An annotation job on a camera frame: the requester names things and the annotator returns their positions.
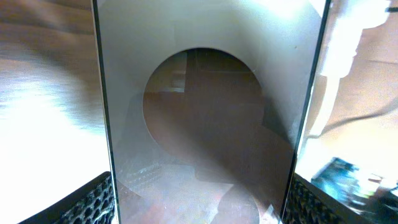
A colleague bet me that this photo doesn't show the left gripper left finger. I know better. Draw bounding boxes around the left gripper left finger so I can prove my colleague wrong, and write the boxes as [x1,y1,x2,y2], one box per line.
[20,171,115,224]

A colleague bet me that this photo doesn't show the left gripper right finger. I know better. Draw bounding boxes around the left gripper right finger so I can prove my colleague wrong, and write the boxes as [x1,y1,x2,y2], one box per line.
[282,174,371,224]

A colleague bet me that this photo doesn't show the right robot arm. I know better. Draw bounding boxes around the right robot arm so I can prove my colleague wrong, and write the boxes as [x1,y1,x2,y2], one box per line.
[311,157,397,223]

